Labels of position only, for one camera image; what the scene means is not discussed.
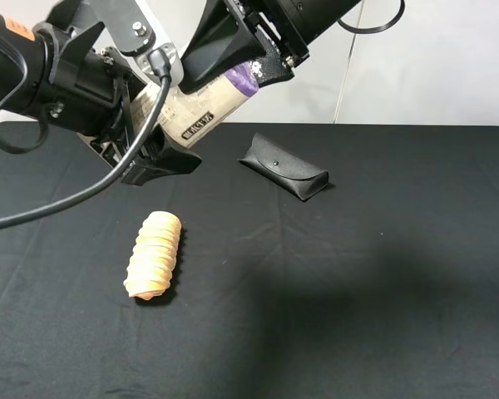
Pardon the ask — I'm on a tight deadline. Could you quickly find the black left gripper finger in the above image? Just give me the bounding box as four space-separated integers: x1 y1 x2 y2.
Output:
121 126 202 186

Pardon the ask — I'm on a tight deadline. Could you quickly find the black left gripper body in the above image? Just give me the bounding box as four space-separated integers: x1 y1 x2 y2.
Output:
32 22 145 166

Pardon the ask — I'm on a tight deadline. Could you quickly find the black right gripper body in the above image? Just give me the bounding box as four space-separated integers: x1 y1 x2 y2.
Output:
226 1 310 65

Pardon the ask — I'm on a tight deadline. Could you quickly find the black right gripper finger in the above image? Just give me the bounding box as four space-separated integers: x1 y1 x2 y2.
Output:
249 53 294 88
179 0 279 94

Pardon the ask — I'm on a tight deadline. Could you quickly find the purple trash bag roll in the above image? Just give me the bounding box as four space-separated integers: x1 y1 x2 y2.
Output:
129 60 261 150

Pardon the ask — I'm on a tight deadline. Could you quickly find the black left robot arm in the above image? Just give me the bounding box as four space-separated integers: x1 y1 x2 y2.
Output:
0 1 146 167

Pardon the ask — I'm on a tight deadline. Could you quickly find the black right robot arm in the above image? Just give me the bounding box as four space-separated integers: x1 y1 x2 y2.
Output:
180 0 358 94

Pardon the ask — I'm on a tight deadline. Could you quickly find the tan spiral bread loaf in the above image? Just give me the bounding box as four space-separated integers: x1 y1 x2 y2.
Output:
123 211 182 301

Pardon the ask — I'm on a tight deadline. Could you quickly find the black glasses case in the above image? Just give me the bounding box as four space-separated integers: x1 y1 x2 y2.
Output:
239 133 329 201

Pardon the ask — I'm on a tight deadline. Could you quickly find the black tablecloth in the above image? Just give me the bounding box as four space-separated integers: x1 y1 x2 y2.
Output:
0 124 499 398

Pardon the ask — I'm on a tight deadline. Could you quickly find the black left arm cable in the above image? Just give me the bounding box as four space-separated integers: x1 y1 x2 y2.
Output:
0 47 172 233

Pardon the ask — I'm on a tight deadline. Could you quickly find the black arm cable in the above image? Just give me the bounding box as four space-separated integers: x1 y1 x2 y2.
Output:
336 0 407 34
0 47 172 233

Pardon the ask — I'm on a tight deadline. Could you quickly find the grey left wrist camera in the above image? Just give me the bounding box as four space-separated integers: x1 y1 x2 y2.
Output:
90 0 184 87

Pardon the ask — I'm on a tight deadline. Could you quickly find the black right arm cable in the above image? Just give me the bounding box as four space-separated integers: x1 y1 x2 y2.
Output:
336 0 407 34

